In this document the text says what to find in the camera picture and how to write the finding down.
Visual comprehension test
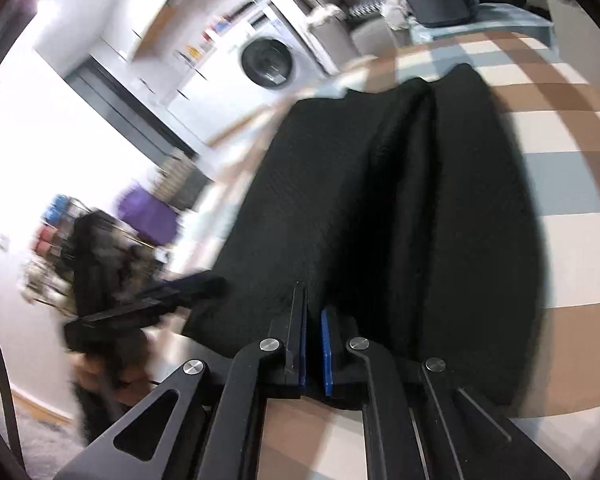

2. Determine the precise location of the grey clothes pile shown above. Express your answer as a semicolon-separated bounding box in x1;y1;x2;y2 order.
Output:
382;0;414;29

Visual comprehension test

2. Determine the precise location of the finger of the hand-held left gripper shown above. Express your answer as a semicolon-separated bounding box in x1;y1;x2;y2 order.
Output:
64;301;191;342
132;271;229;307

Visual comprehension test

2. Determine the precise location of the person's left hand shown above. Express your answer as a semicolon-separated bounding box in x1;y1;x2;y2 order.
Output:
71;342;153;407

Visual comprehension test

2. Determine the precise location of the white floor cabinet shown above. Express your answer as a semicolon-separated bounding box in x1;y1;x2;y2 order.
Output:
130;35;246;111

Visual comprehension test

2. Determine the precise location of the houndstooth pillow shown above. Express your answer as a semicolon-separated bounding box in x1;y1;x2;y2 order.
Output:
349;2;384;20

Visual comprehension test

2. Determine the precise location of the black cable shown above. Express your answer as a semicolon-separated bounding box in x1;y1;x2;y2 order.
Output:
0;294;29;477

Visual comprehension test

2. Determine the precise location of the woven wicker basket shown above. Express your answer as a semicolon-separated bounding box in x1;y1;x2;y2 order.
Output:
150;156;207;212

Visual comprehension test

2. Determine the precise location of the grey sofa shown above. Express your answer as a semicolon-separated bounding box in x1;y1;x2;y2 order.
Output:
306;7;407;75

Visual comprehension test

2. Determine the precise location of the white washing machine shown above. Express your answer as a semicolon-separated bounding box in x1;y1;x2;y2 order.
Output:
236;29;312;92

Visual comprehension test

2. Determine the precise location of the metal storage cart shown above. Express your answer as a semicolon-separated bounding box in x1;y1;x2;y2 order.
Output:
19;194;83;307

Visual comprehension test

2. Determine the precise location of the white wall cabinet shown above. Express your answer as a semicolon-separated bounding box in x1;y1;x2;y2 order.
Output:
34;0;255;64

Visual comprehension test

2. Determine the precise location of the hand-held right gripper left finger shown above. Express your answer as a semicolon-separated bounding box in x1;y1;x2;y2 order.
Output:
55;282;309;480

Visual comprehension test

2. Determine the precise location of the purple bag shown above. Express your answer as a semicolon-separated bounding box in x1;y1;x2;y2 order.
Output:
117;182;179;249

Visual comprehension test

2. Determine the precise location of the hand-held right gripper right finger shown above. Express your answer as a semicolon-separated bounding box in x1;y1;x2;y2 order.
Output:
320;307;572;480

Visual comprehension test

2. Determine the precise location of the checked brown blue blanket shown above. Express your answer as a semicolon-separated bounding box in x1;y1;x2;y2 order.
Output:
177;30;600;480

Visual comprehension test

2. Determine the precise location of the black knit garment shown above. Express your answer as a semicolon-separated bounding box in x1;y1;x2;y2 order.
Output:
181;62;549;419

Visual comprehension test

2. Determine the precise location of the white cloth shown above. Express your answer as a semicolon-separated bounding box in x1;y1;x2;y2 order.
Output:
307;4;342;27

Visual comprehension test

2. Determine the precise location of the black round container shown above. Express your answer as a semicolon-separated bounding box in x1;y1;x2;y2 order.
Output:
402;0;477;29

